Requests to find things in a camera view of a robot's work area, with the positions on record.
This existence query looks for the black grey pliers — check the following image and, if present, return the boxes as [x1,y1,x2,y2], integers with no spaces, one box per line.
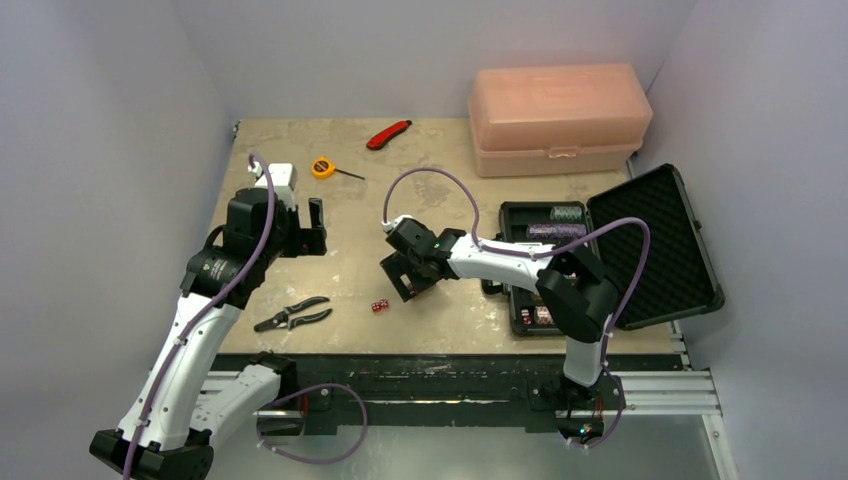
[253,296,333,333]

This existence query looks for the black poker set case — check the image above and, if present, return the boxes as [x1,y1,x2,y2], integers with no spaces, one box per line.
[481,164,725,336]

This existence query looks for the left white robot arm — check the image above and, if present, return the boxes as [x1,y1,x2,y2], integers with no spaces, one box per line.
[89,187,327,479]

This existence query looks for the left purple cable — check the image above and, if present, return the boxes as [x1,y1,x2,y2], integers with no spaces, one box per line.
[121,152,276,480]

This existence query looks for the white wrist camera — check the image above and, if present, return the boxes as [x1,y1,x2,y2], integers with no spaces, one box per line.
[381,214,414,234]
[248,163,298,211]

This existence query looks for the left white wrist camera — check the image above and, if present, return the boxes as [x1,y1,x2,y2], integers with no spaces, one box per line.
[248,163,298,211]

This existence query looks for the blue yellow chip stack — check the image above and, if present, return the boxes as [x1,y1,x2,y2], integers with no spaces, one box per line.
[549,205,584,223]

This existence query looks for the brown chip stack lower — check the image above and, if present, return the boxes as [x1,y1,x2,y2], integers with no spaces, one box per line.
[533,306,554,326]

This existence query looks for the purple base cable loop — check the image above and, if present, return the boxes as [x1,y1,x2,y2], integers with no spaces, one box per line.
[254,382,370,466]

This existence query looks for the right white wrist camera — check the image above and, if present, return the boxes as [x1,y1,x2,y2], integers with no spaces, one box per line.
[381,214,414,234]

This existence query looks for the red utility knife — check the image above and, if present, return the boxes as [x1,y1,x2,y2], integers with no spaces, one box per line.
[366,120,413,151]

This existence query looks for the purple chip stack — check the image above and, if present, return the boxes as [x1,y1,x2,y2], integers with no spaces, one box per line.
[526,223,587,239]

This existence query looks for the pink plastic storage box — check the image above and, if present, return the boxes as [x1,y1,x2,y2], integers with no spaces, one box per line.
[468,64,653,177]

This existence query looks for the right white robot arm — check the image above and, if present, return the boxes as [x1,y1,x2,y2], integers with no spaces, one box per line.
[380,215,629,407]

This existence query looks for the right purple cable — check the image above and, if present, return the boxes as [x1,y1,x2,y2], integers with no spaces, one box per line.
[382,166,653,372]

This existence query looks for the black table front rail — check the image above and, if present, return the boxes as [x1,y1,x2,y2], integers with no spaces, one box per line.
[265,354,624,435]

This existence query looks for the yellow tape measure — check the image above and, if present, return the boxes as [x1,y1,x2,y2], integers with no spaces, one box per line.
[310,156,364,180]

